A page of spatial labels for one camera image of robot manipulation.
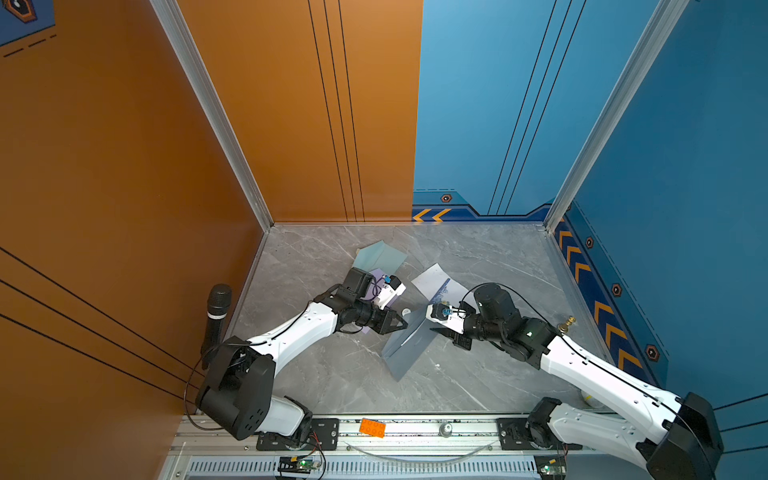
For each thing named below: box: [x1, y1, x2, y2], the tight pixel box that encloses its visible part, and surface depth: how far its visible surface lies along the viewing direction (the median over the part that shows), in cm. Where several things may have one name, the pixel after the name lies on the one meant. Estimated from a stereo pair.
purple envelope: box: [368, 269, 384, 300], surface depth 73 cm
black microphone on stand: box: [201, 283, 232, 370], surface depth 63 cm
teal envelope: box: [352, 240, 408, 275], surface depth 111 cm
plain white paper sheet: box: [411, 263, 451, 301], surface depth 105 cm
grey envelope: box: [381, 317, 438, 382], surface depth 83 cm
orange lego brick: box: [359, 418, 386, 438], surface depth 76 cm
